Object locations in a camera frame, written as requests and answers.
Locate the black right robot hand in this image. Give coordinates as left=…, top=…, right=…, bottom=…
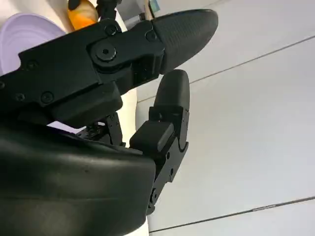
left=0, top=9, right=219, bottom=236

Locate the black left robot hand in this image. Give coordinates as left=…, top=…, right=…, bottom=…
left=68, top=0, right=123, bottom=19

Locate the lilac plate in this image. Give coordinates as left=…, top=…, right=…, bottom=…
left=0, top=13, right=68, bottom=77

